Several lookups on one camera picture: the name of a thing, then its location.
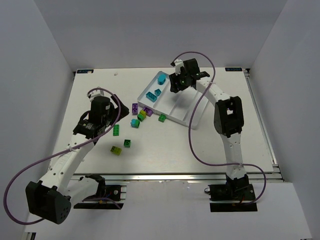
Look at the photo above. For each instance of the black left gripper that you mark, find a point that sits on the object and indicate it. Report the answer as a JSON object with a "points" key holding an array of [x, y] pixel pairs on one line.
{"points": [[116, 110]]}

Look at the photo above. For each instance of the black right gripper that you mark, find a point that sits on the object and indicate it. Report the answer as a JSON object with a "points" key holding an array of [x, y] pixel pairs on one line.
{"points": [[175, 85]]}

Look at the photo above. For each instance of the blue-green lego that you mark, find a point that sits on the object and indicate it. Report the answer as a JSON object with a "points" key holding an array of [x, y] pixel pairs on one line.
{"points": [[135, 123]]}

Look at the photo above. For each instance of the green lego plate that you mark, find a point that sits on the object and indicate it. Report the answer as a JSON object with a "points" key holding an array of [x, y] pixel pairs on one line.
{"points": [[116, 130]]}

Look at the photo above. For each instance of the blue long lego brick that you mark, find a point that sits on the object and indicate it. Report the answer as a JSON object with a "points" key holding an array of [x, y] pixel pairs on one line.
{"points": [[161, 79]]}

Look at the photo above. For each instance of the small blue lego brick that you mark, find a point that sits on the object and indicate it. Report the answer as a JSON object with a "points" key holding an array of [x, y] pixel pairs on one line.
{"points": [[157, 92]]}

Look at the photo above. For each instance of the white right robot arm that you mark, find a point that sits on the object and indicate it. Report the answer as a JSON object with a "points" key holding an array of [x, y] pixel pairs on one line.
{"points": [[228, 117]]}

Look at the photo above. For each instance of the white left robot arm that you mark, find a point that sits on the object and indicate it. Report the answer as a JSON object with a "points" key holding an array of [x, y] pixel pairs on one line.
{"points": [[51, 198]]}

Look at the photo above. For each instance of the purple lego brick left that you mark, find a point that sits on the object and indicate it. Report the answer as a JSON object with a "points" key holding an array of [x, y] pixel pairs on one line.
{"points": [[135, 109]]}

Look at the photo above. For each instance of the purple lego brick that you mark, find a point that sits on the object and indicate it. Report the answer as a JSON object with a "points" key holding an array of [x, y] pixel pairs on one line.
{"points": [[135, 109], [148, 111]]}

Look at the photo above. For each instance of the yellow-green stacked lego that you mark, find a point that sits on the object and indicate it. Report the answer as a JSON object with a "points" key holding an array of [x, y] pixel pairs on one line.
{"points": [[141, 115]]}

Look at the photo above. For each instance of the purple lego brick right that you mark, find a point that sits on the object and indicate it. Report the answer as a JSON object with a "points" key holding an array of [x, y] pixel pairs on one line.
{"points": [[148, 111]]}

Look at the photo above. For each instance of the white divided sorting tray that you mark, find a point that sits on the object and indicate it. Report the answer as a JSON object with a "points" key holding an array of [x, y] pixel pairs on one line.
{"points": [[177, 107]]}

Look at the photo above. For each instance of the green small square lego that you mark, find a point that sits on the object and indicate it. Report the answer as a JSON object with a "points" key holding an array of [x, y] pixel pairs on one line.
{"points": [[127, 143]]}

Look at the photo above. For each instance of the blue label sticker right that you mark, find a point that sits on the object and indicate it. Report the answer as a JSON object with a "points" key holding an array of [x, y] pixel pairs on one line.
{"points": [[233, 69]]}

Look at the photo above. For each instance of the green lego by tray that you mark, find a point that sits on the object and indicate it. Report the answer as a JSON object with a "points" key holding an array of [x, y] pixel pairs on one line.
{"points": [[162, 118]]}

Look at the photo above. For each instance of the lime lego brick front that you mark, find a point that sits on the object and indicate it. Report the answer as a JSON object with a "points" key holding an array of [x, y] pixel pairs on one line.
{"points": [[116, 150]]}

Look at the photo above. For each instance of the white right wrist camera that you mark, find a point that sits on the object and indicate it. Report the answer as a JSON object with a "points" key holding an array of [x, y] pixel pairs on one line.
{"points": [[177, 64]]}

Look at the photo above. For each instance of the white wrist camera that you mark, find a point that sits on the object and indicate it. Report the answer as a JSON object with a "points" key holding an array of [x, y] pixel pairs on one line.
{"points": [[95, 93], [177, 64]]}

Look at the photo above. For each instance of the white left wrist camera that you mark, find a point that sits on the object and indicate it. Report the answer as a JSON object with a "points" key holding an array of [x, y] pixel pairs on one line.
{"points": [[95, 93]]}

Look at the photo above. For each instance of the aluminium table front rail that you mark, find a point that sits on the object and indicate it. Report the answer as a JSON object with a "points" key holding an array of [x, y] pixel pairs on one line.
{"points": [[183, 177]]}

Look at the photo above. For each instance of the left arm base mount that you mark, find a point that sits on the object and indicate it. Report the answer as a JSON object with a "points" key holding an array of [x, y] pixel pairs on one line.
{"points": [[107, 196]]}

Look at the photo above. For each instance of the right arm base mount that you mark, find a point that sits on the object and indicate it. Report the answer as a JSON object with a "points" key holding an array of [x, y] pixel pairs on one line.
{"points": [[234, 196]]}

